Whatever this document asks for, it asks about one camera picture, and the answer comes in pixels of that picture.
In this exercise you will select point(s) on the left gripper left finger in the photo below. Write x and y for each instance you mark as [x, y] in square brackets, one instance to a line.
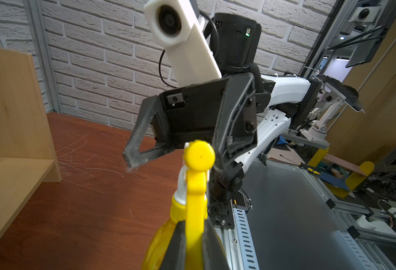
[175, 256]

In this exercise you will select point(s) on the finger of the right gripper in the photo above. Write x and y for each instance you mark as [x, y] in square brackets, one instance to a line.
[151, 114]
[235, 131]

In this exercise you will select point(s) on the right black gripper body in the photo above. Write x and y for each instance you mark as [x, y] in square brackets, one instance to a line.
[192, 111]

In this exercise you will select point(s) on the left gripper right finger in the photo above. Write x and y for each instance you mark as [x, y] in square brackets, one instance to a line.
[213, 252]

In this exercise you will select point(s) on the yellow transparent spray bottle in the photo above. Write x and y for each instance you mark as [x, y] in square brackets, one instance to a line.
[188, 208]

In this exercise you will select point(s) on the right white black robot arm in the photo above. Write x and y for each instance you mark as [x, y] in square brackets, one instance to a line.
[235, 38]

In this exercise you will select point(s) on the wooden shelf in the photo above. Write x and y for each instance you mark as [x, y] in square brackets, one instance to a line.
[27, 153]

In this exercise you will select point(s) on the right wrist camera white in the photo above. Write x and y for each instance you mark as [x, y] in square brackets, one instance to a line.
[176, 27]

